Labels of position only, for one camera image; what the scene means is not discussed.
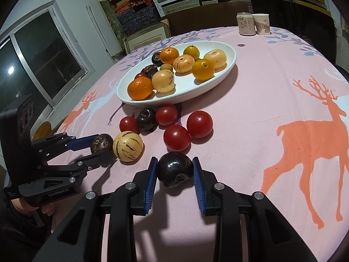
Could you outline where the dark brown mangosteen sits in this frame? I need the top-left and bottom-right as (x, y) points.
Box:
(141, 64), (158, 79)
(151, 52), (163, 67)
(90, 134), (114, 153)

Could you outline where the striped yellow pepino melon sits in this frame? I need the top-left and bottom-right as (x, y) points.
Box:
(112, 131), (144, 163)

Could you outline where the red cherry tomato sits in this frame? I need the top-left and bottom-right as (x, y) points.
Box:
(134, 72), (147, 79)
(156, 105), (178, 127)
(163, 124), (190, 152)
(119, 116), (140, 134)
(186, 111), (213, 138)

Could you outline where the dark purple plum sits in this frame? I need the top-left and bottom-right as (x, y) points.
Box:
(136, 108), (157, 131)
(156, 152), (193, 188)

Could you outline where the large orange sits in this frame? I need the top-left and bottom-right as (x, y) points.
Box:
(127, 76), (153, 101)

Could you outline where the small tan longan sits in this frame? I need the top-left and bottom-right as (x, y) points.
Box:
(160, 63), (173, 72)

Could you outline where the pale yellow apple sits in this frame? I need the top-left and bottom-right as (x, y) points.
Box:
(204, 48), (227, 70)
(173, 54), (195, 73)

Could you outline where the left hand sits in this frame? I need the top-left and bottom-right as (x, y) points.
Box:
(11, 198), (56, 216)

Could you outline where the wooden chair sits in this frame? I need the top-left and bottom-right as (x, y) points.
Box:
(31, 121), (59, 141)

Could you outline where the left window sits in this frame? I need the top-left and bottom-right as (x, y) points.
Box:
(1, 0), (95, 134)

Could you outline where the pink deer tablecloth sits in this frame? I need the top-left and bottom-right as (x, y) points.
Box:
(60, 27), (348, 261)

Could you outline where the white oval plate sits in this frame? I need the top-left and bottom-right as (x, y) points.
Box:
(116, 41), (237, 107)

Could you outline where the framed picture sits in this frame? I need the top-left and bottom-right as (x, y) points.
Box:
(124, 19), (170, 54)

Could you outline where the dark wooden board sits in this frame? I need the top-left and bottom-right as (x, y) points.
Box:
(164, 2), (249, 36)

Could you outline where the black round stool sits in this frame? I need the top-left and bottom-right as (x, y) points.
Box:
(335, 65), (349, 82)

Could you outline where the pink beverage can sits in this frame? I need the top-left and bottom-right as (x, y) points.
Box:
(236, 12), (256, 36)

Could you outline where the white paper cup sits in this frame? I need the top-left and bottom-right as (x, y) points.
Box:
(252, 14), (270, 35)

